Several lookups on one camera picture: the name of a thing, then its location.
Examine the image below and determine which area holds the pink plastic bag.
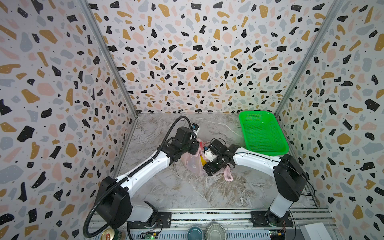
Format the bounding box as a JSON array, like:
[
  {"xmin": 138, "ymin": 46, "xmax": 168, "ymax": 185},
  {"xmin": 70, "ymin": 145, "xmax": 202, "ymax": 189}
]
[{"xmin": 181, "ymin": 140, "xmax": 234, "ymax": 182}]

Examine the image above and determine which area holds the yellow lemon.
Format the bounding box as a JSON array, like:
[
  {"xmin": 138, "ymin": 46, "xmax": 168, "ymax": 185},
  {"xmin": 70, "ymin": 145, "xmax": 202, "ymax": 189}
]
[{"xmin": 201, "ymin": 156, "xmax": 207, "ymax": 166}]

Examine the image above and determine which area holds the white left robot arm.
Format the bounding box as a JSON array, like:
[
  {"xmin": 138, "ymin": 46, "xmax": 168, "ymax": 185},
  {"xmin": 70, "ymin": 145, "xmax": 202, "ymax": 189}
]
[{"xmin": 83, "ymin": 124, "xmax": 199, "ymax": 238}]

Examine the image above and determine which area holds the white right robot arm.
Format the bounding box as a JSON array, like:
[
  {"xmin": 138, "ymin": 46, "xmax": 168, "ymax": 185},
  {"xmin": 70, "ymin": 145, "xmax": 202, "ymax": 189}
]
[{"xmin": 203, "ymin": 139, "xmax": 308, "ymax": 223}]

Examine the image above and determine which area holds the green plastic basket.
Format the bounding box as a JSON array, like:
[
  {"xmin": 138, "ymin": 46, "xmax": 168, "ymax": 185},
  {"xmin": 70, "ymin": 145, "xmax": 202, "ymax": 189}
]
[{"xmin": 239, "ymin": 111, "xmax": 289, "ymax": 156}]

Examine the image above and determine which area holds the grey ribbed plate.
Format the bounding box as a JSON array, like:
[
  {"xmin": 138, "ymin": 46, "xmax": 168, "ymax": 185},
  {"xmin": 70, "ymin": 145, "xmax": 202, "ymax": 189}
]
[{"xmin": 206, "ymin": 223, "xmax": 227, "ymax": 240}]

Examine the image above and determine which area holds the teal ceramic bowl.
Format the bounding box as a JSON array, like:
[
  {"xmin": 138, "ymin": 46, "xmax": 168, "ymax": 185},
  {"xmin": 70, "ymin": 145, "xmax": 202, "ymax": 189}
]
[{"xmin": 187, "ymin": 226, "xmax": 204, "ymax": 240}]

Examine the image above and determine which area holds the right circuit board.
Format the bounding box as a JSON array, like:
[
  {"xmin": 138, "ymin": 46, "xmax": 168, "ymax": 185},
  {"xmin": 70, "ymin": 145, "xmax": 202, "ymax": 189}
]
[{"xmin": 269, "ymin": 230, "xmax": 286, "ymax": 240}]

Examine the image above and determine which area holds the green circuit board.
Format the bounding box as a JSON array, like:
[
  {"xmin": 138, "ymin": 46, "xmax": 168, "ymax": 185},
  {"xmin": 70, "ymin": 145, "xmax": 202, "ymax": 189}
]
[{"xmin": 138, "ymin": 231, "xmax": 160, "ymax": 240}]

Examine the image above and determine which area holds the green gold drink can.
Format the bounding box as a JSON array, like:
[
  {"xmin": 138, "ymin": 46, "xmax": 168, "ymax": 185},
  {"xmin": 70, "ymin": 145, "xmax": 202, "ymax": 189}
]
[{"xmin": 101, "ymin": 229, "xmax": 123, "ymax": 240}]

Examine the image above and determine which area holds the white box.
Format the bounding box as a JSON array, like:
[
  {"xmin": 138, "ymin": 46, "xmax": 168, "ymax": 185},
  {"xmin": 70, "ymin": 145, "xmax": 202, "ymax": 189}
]
[{"xmin": 300, "ymin": 223, "xmax": 332, "ymax": 240}]

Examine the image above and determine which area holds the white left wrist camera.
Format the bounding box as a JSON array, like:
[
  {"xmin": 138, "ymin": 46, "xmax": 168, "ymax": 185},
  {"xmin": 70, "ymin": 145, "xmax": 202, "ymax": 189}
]
[{"xmin": 192, "ymin": 123, "xmax": 200, "ymax": 135}]

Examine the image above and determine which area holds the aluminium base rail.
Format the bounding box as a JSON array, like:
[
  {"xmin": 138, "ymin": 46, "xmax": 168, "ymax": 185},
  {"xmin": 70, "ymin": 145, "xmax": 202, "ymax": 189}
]
[{"xmin": 86, "ymin": 207, "xmax": 340, "ymax": 240}]

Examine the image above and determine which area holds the black corrugated cable conduit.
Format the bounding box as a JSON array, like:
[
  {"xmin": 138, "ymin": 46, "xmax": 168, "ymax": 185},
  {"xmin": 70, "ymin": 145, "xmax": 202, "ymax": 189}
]
[{"xmin": 82, "ymin": 115, "xmax": 193, "ymax": 239}]

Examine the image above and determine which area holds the aluminium corner post left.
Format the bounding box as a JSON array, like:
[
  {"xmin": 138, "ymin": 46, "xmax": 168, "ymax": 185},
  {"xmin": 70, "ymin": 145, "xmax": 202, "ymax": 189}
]
[{"xmin": 78, "ymin": 0, "xmax": 138, "ymax": 119}]

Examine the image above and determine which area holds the aluminium corner post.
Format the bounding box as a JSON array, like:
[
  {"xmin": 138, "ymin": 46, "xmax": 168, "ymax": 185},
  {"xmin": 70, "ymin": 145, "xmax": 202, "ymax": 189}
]
[
  {"xmin": 274, "ymin": 0, "xmax": 346, "ymax": 117},
  {"xmin": 78, "ymin": 0, "xmax": 138, "ymax": 119}
]

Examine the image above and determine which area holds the aluminium corner post right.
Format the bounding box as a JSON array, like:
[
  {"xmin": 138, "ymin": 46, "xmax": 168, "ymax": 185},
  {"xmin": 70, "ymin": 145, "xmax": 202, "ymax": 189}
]
[{"xmin": 274, "ymin": 0, "xmax": 346, "ymax": 117}]

